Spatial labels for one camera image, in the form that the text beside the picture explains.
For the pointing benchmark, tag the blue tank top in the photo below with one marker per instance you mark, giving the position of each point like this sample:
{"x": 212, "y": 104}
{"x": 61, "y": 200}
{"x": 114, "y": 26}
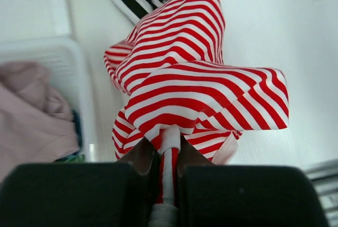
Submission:
{"x": 76, "y": 157}

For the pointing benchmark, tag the red striped tank top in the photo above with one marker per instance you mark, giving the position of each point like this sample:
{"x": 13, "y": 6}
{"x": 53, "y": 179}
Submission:
{"x": 171, "y": 67}

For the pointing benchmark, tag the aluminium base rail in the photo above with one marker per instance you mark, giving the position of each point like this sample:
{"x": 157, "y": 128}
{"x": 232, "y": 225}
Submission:
{"x": 324, "y": 179}

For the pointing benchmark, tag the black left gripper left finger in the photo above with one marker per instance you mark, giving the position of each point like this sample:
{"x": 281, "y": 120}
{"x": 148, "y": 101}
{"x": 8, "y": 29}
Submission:
{"x": 85, "y": 194}

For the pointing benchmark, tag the mauve pink tank top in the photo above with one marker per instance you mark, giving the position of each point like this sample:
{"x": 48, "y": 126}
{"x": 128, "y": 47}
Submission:
{"x": 37, "y": 123}

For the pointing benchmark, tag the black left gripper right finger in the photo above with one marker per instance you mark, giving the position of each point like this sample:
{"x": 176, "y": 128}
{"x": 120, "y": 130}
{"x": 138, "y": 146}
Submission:
{"x": 243, "y": 195}

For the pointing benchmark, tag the white plastic basket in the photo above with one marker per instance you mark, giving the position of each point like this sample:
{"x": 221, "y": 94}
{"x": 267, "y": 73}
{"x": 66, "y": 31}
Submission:
{"x": 69, "y": 74}

